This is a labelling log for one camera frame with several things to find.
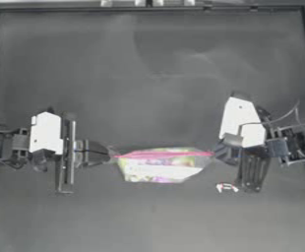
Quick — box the clear bag with pink zip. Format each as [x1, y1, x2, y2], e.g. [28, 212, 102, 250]
[111, 147, 216, 184]

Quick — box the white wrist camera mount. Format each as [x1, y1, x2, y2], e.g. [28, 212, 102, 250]
[28, 110, 66, 156]
[217, 95, 268, 149]

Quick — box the black table frame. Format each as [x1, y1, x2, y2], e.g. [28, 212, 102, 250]
[0, 0, 305, 191]

